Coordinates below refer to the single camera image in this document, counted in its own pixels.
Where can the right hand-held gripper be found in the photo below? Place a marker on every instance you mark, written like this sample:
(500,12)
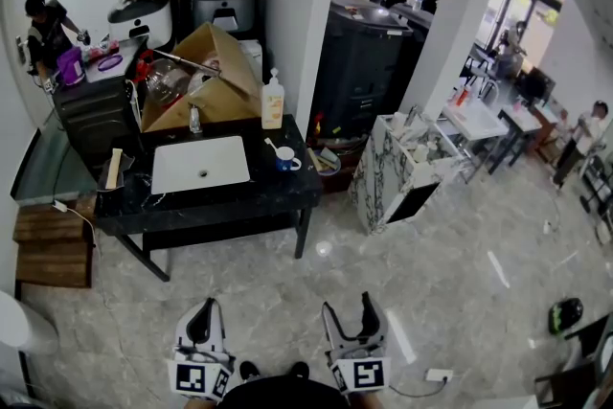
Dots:
(364,371)

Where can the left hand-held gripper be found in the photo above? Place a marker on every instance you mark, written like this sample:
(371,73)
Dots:
(198,376)

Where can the blue cup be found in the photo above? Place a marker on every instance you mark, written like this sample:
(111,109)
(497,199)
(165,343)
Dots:
(285,160)

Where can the person's left forearm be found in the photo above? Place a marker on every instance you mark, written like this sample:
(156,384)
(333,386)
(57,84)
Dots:
(198,404)

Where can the person's right forearm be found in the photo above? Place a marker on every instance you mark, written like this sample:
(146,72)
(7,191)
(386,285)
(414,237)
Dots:
(366,401)

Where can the person's left black shoe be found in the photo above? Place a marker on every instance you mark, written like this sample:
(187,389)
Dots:
(249,370)

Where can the person's black shoe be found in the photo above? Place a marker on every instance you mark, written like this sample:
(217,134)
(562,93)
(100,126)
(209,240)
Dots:
(249,370)
(300,369)

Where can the person's right black shoe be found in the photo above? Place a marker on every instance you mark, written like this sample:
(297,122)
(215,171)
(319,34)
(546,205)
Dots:
(300,369)

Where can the person's black clothing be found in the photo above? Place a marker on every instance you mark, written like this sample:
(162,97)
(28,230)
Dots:
(287,395)

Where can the white power strip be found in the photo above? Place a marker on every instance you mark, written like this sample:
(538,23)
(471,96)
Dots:
(438,375)

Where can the white marble cabinet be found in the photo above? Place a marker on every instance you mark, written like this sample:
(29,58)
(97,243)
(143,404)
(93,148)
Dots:
(383,172)

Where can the black marble vanity table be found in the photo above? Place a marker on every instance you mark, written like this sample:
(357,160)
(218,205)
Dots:
(278,187)

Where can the white sink basin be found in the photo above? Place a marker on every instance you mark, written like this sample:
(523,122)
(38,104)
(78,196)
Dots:
(191,158)

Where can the brown wooden steps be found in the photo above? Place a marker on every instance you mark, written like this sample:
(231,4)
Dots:
(52,249)

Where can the blue bowl of tools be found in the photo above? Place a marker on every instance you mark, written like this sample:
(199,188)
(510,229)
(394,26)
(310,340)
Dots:
(325,160)

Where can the dark grey cloth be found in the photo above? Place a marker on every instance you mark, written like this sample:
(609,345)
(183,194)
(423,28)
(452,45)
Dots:
(127,163)

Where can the white round bin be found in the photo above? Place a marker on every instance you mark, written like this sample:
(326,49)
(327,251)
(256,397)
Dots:
(21,321)

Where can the light wooden block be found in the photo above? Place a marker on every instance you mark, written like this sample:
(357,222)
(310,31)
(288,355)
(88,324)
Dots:
(113,167)

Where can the white power adapter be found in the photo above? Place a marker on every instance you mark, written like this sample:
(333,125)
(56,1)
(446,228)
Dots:
(59,206)

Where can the chrome faucet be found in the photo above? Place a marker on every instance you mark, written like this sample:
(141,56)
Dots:
(194,120)

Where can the black and green helmet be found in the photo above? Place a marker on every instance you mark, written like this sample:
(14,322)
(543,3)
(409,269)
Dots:
(565,315)

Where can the brown cardboard box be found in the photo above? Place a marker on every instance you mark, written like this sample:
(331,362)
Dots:
(225,100)

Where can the black chair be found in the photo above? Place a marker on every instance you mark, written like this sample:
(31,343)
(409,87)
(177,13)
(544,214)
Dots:
(574,378)

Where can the white pump soap bottle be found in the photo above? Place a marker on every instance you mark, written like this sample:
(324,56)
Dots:
(272,103)

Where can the white washbasin stand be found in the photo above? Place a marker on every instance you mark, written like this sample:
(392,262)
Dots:
(474,120)

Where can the black low cabinet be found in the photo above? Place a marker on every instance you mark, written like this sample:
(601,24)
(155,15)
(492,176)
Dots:
(93,110)

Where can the clear glass jar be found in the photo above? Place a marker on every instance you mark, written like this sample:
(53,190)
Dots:
(165,81)

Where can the large black cabinet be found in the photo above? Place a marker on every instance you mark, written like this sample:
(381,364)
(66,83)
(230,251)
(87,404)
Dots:
(359,62)

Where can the purple round lid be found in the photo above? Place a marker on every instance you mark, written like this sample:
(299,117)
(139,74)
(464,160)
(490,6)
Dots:
(110,62)

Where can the purple bag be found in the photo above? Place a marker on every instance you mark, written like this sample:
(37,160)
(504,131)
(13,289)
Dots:
(71,66)

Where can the white round appliance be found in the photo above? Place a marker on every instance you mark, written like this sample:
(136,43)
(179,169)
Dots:
(143,16)

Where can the grey round appliance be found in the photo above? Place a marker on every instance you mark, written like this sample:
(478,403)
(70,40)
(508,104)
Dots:
(224,5)

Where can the black frame table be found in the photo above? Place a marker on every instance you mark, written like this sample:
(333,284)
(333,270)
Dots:
(519,129)

